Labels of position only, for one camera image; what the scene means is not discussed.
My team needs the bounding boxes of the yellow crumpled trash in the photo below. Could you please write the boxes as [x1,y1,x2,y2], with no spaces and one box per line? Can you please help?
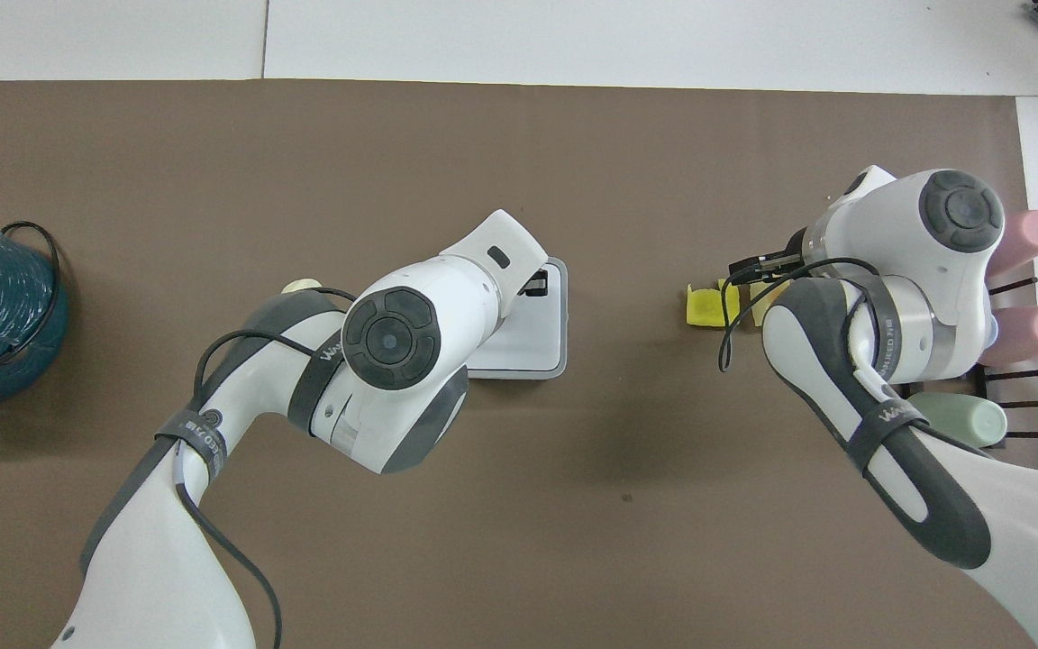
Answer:
[686,278,792,331]

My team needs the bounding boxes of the pink cup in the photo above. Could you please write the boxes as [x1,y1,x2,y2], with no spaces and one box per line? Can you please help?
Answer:
[979,306,1038,367]
[990,209,1038,278]

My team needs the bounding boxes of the green cup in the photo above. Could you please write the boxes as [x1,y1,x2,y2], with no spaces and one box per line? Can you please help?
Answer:
[909,391,1009,450]

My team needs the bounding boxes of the black wire rack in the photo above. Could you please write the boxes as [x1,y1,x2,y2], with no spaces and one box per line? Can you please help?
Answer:
[896,275,1038,444]

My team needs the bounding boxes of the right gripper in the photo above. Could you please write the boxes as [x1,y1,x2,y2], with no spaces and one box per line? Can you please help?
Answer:
[756,227,811,281]

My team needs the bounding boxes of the upper pink cup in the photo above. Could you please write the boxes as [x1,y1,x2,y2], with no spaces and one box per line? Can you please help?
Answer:
[990,209,1038,278]

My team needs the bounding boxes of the lower pink cup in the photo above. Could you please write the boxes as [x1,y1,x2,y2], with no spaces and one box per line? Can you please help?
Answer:
[979,306,1038,367]

